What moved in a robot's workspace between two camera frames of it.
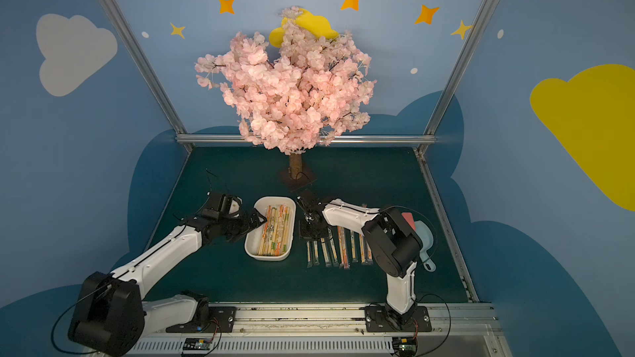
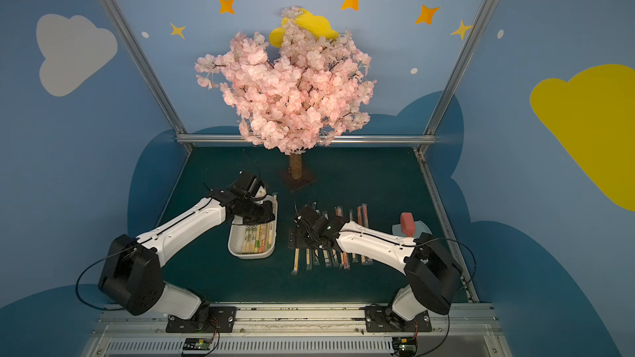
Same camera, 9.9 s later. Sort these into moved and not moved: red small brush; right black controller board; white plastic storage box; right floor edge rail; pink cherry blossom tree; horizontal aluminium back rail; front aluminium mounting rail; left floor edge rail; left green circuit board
Moved: white plastic storage box
Not moved: front aluminium mounting rail; right floor edge rail; horizontal aluminium back rail; red small brush; left green circuit board; right black controller board; left floor edge rail; pink cherry blossom tree
